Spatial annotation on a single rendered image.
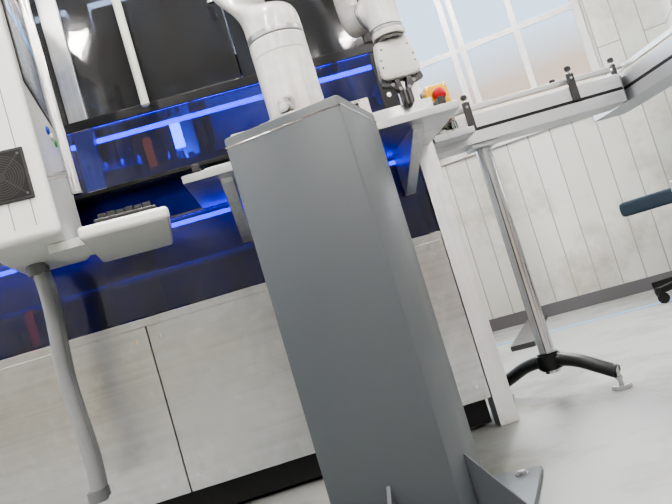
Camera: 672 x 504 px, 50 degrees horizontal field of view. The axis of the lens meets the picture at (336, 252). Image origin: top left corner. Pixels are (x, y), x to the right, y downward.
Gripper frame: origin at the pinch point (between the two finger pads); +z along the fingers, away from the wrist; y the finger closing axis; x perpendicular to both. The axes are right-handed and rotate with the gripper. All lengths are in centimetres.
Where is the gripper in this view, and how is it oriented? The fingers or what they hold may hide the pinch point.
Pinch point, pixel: (407, 98)
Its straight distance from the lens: 186.0
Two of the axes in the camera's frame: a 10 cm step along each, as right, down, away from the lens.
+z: 2.8, 9.6, -0.7
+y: -9.6, 2.7, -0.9
